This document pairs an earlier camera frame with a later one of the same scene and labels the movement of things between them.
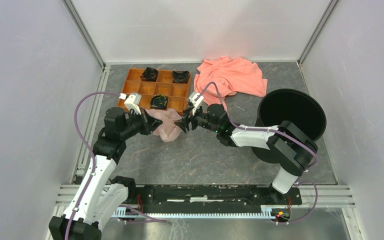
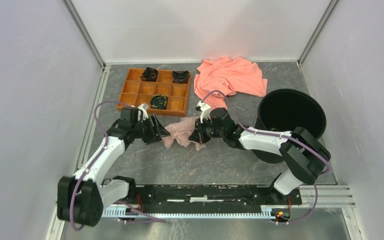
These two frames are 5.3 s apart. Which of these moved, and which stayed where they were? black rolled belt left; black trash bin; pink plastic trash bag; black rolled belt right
Moved: pink plastic trash bag
Stayed: black trash bin; black rolled belt right; black rolled belt left
